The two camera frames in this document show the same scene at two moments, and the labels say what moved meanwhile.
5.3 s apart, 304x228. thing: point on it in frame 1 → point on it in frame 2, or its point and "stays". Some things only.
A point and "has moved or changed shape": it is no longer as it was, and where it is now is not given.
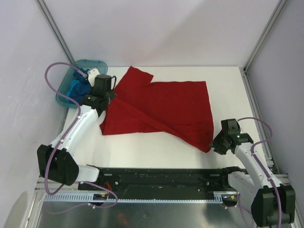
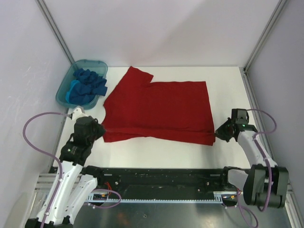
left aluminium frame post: x=49 y=18 stays
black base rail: x=160 y=181 stays
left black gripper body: x=110 y=95 → x=98 y=132
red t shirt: x=180 y=109 has moved or changed shape
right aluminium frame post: x=243 y=70 stays
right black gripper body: x=219 y=144 → x=223 y=131
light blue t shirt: x=73 y=82 stays
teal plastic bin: x=83 y=66 stays
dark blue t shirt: x=83 y=86 stays
